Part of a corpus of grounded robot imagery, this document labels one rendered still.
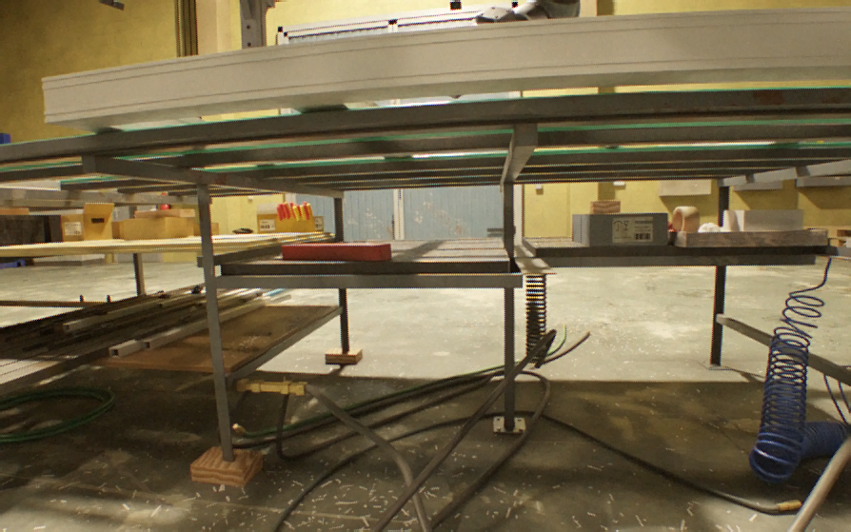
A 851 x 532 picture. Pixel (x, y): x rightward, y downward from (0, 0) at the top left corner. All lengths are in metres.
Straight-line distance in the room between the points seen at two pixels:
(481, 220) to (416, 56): 6.54
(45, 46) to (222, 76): 11.18
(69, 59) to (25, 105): 1.46
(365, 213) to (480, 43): 6.85
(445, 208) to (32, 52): 8.98
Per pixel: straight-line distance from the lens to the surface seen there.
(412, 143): 0.90
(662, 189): 7.45
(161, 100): 0.76
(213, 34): 8.76
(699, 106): 0.70
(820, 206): 8.79
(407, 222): 7.24
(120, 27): 10.60
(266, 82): 0.67
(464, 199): 7.12
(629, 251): 1.41
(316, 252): 1.13
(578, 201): 6.89
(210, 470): 1.36
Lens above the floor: 0.69
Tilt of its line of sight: 7 degrees down
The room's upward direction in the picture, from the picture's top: 2 degrees counter-clockwise
